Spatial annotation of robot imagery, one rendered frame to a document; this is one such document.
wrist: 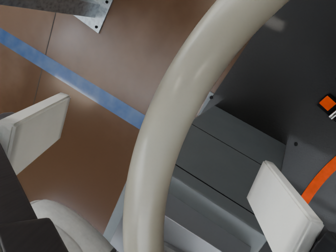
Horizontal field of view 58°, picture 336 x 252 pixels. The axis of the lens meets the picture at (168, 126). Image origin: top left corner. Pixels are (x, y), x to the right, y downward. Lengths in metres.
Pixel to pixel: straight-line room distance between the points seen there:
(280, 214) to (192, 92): 0.08
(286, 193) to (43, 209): 0.60
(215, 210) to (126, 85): 1.11
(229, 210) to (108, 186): 1.31
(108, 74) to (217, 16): 1.65
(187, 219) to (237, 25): 0.66
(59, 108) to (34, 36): 1.99
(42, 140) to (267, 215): 0.13
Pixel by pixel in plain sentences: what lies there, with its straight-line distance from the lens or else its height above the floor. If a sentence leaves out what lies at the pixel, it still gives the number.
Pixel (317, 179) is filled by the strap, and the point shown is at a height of 0.02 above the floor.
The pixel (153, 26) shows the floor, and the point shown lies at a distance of 1.66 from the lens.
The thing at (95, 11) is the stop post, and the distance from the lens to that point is 1.83.
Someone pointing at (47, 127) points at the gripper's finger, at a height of 1.37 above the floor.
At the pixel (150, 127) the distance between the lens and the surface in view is 0.19.
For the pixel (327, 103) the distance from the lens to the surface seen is 1.48.
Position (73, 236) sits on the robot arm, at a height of 1.07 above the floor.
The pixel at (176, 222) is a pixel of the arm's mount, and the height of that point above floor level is 0.89.
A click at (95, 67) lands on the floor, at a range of 1.87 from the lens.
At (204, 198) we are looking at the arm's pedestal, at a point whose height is 0.80.
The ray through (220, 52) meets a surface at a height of 1.32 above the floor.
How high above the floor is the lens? 1.49
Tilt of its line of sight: 62 degrees down
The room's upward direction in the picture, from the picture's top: 120 degrees counter-clockwise
